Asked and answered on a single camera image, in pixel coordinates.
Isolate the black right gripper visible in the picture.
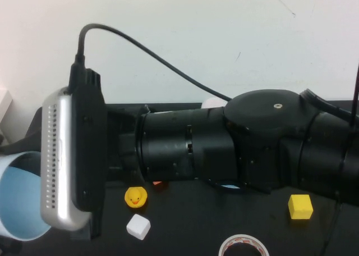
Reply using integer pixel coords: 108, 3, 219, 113
105, 104, 144, 184

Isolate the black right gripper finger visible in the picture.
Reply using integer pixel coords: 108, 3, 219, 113
12, 154, 43, 180
0, 131, 43, 156

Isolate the light blue plastic cup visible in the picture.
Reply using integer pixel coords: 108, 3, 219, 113
0, 151, 53, 241

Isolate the white plastic cup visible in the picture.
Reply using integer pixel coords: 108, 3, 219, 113
201, 97, 228, 109

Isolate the blue cup stand with pegs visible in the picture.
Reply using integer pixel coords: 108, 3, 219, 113
207, 178, 245, 195

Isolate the yellow rubber duck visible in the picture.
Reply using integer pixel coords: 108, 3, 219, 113
124, 186, 148, 209

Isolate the white foam cube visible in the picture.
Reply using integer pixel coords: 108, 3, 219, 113
126, 213, 151, 241

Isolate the clear tape roll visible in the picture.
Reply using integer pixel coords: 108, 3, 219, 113
218, 234, 270, 256

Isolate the yellow foam cube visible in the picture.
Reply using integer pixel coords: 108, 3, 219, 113
287, 194, 314, 220

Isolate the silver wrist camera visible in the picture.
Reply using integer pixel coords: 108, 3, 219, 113
40, 86, 93, 232

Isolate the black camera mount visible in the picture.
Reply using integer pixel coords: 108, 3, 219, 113
70, 67, 108, 240

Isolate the thick black camera cable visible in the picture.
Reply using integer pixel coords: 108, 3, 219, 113
70, 22, 232, 102

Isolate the black arm wrist cable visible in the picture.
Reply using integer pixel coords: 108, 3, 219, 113
299, 88, 359, 121

